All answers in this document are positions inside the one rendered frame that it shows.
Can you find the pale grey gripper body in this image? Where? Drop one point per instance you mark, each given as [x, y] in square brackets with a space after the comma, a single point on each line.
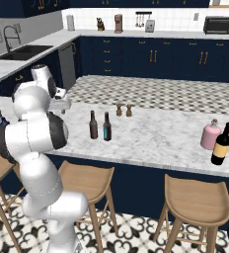
[60, 105]

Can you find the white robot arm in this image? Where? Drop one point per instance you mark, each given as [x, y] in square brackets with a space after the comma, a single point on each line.
[37, 138]

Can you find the grey dishwasher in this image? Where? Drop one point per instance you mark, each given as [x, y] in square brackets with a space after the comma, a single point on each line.
[67, 66]

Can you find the plain brown glass bottle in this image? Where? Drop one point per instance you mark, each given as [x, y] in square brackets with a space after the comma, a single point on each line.
[93, 128]

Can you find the navy cupboards under sink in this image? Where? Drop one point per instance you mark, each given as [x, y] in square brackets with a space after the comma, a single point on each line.
[21, 77]

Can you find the brown bottle with blue label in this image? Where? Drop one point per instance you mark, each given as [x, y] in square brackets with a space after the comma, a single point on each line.
[107, 130]

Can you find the brown wooden pepper shaker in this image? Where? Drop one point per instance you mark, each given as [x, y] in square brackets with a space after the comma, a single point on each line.
[119, 110]
[129, 111]

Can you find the black sink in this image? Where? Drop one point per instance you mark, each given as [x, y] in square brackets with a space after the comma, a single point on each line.
[26, 52]

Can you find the dark sink tap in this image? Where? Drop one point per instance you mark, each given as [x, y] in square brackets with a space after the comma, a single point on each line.
[8, 38]

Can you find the knife block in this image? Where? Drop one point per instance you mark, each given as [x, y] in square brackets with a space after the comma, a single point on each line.
[100, 25]

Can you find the navy upper cupboard run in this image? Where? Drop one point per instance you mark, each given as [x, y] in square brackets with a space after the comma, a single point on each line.
[87, 4]

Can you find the navy cupboard run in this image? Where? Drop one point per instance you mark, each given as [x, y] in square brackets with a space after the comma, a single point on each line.
[159, 57]
[87, 4]

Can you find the navy lower cupboard run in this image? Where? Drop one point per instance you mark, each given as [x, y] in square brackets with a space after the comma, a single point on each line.
[159, 57]

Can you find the navy island cabinet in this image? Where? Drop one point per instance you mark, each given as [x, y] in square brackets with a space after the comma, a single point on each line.
[136, 187]

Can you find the silver toaster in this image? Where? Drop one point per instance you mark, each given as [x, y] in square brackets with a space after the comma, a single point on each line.
[149, 25]

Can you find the pink jug bottle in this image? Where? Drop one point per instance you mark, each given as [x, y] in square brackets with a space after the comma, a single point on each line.
[210, 135]

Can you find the dark wine bottle, yellow label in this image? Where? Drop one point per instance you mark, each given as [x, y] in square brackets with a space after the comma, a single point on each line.
[221, 148]

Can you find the black toaster oven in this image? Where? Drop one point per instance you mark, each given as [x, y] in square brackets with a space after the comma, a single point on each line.
[219, 25]

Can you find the rail with hanging tools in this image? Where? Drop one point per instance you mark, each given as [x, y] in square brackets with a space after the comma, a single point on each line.
[142, 18]

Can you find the wall socket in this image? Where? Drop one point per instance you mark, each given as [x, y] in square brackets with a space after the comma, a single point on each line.
[196, 16]

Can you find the wooden wall shelf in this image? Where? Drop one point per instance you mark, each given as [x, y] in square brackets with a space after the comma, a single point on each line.
[223, 6]

